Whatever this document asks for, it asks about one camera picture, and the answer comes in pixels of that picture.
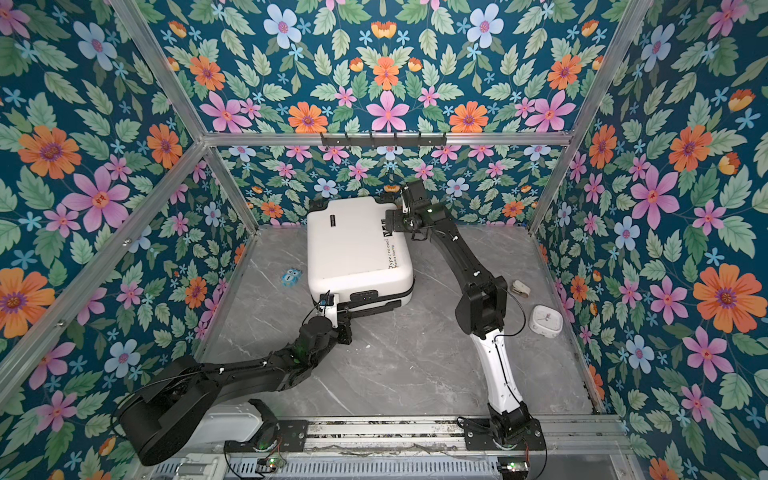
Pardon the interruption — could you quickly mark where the small beige stapler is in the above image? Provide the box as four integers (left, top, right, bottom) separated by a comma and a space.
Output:
510, 280, 531, 298

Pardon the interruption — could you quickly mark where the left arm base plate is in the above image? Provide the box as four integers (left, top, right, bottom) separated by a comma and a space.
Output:
224, 420, 309, 454

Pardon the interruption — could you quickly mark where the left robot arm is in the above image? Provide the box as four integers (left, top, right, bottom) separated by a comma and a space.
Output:
112, 295, 352, 466

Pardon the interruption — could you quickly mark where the white round alarm clock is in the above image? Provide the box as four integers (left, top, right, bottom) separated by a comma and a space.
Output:
529, 305, 564, 338

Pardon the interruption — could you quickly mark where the aluminium mounting rail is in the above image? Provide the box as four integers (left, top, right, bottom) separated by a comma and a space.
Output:
143, 415, 631, 457

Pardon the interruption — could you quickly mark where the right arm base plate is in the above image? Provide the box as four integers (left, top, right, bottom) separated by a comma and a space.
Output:
456, 416, 547, 452

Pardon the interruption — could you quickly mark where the black hook rack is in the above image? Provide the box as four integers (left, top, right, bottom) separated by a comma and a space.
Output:
320, 132, 448, 148

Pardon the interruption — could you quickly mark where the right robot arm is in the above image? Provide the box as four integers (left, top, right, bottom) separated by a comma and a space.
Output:
385, 180, 533, 449

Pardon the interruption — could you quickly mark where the white hard-shell suitcase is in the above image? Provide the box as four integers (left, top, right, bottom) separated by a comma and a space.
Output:
307, 196, 415, 315

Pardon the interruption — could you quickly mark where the small teal owl toy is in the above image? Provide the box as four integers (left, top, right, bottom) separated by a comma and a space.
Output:
281, 268, 302, 287

